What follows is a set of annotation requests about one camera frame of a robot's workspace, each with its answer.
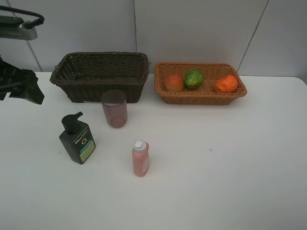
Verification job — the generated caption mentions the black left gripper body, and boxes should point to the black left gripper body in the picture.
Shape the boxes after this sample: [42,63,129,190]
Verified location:
[0,58,24,101]

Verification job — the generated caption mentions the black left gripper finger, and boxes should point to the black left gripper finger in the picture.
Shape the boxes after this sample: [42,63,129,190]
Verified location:
[9,69,45,104]

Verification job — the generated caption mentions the dark green pump soap bottle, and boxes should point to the dark green pump soap bottle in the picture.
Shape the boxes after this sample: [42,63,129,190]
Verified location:
[59,112,96,164]

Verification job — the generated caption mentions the translucent purple plastic cup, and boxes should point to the translucent purple plastic cup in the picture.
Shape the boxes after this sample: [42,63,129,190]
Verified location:
[101,90,128,128]

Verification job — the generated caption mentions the red yellow peach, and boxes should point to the red yellow peach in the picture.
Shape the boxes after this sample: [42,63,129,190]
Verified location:
[165,75,184,92]

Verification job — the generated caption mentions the green lime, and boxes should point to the green lime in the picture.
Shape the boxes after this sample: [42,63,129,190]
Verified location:
[184,69,204,90]

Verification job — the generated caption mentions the orange tangerine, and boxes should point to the orange tangerine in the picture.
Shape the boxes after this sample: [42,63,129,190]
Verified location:
[214,75,238,93]

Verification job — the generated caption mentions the dark brown wicker basket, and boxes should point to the dark brown wicker basket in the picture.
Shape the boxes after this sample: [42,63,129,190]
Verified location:
[50,52,149,103]

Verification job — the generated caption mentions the pink dish soap bottle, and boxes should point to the pink dish soap bottle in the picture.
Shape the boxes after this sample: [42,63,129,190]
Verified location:
[132,139,150,177]

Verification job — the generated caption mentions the orange wicker basket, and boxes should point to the orange wicker basket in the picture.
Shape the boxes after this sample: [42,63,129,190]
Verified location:
[154,62,247,105]

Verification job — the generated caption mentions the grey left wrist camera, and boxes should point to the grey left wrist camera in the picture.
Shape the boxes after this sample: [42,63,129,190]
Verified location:
[0,16,37,40]

